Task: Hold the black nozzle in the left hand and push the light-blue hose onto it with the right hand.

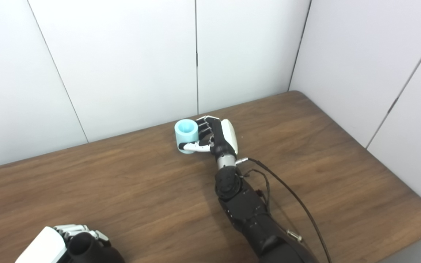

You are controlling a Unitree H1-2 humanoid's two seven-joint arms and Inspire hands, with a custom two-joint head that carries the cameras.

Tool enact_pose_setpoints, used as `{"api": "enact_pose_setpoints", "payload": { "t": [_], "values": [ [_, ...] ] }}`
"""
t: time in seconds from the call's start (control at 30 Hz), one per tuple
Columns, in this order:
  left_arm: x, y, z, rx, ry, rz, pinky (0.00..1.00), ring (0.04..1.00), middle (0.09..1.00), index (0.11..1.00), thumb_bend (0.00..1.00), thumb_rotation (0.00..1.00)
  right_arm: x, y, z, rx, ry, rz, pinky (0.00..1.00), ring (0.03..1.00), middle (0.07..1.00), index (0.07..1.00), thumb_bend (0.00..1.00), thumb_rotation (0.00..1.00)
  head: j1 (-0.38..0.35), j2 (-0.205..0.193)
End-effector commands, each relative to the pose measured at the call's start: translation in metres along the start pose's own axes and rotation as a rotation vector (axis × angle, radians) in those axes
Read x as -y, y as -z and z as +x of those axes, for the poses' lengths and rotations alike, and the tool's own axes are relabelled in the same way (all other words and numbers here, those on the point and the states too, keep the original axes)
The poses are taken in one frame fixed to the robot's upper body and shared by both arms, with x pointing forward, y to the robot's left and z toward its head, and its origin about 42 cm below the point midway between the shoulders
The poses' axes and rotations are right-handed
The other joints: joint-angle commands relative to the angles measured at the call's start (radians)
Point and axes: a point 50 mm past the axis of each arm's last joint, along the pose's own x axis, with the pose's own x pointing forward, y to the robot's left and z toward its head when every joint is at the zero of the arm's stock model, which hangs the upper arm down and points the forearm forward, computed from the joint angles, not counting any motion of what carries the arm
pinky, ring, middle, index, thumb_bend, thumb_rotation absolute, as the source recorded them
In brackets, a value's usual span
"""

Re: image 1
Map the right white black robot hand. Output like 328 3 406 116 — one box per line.
178 116 239 158

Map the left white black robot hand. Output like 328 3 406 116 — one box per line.
15 224 110 263

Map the light-blue hose cylinder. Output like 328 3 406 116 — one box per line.
174 119 199 154

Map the black flared nozzle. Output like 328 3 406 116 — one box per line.
67 233 125 263

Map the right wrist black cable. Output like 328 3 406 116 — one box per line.
235 157 331 263

